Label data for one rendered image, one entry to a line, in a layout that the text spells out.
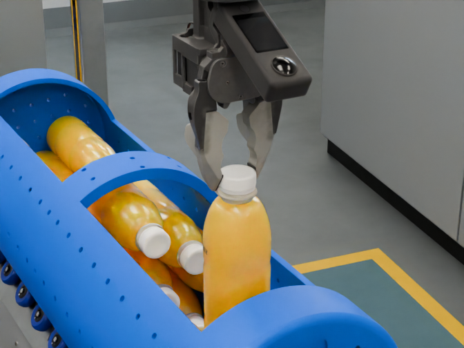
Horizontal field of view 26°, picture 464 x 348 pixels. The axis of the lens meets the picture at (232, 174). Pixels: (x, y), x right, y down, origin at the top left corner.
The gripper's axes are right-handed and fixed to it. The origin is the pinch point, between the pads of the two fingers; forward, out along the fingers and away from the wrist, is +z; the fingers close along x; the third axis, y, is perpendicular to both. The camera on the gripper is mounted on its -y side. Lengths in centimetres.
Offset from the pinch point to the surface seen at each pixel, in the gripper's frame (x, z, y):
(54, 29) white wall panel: -144, 128, 483
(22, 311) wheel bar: 10, 41, 51
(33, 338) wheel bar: 11, 42, 44
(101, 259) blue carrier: 9.1, 15.3, 16.5
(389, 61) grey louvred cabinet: -178, 74, 202
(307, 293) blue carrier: -4.5, 11.6, -7.1
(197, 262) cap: -6.0, 22.3, 21.5
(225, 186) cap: 1.8, 0.3, -0.8
